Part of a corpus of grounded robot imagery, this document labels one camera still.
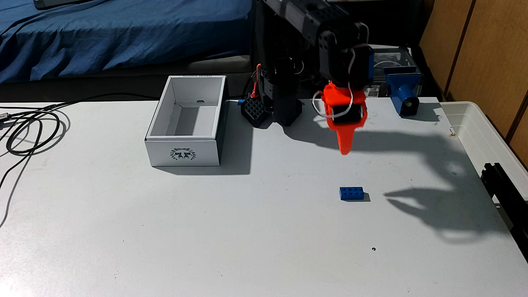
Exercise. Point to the white plastic bin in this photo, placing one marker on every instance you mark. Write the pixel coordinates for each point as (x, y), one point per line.
(474, 132)

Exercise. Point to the wooden cabinet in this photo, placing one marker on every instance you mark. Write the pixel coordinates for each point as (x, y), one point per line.
(486, 49)

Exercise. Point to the white cardboard box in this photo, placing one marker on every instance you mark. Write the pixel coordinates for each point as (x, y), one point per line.
(181, 154)

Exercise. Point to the blue printed clamp mount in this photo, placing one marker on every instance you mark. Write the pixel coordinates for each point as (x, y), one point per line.
(402, 93)

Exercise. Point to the clear box with black frame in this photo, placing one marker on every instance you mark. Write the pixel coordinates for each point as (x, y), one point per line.
(396, 57)

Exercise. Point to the blue toy brick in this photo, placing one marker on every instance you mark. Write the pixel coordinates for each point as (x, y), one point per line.
(351, 194)

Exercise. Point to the blue bed sheet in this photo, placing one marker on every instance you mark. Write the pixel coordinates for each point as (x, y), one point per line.
(62, 41)

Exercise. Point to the black aluminium extrusion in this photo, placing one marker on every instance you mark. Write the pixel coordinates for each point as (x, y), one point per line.
(505, 194)

